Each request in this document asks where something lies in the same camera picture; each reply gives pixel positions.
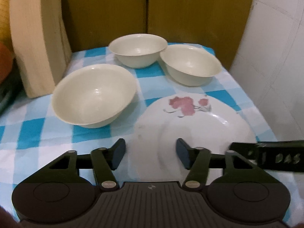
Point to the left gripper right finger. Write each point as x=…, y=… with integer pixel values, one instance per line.
x=196, y=161

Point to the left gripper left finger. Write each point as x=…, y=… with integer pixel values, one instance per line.
x=105, y=161

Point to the large plate red flowers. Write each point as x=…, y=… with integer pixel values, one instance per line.
x=200, y=120

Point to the large cream bowl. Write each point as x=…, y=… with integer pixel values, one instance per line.
x=93, y=96

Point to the steel pot with lid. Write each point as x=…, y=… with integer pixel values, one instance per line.
x=10, y=88

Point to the wooden knife block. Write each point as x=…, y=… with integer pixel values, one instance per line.
x=40, y=44

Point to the red apple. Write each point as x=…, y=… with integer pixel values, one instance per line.
x=6, y=62

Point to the wooden cabinet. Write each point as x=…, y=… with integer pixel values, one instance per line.
x=218, y=24

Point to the yellow pomelo in net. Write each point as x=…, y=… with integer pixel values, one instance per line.
x=5, y=24

